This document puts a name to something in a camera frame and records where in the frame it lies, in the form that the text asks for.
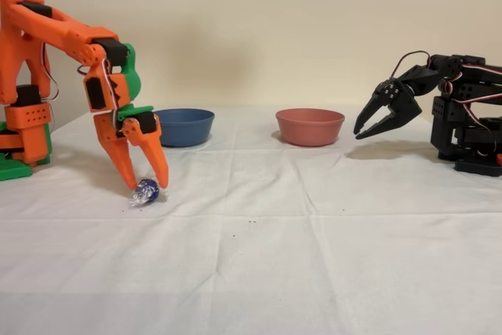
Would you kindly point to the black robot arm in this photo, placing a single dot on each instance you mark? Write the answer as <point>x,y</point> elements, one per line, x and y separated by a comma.
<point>466,115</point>

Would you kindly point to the pink bowl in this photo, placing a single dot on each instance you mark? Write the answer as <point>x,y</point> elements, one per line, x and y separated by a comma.
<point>310,129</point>

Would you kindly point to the orange green gripper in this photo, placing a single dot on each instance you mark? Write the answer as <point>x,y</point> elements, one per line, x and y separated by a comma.
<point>111,131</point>

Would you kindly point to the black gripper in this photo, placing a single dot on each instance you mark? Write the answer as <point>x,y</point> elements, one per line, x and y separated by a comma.
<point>405,104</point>

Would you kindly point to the blue bowl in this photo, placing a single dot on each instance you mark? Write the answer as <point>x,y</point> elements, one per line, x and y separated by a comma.
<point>188,127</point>

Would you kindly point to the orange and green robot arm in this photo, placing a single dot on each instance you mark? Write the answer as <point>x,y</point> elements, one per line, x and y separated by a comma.
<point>59,29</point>

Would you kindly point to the blue candy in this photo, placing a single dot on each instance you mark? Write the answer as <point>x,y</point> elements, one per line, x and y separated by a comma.
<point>149,192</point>

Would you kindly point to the white tablecloth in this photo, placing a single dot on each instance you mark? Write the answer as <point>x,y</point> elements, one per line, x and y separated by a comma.
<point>274,252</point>

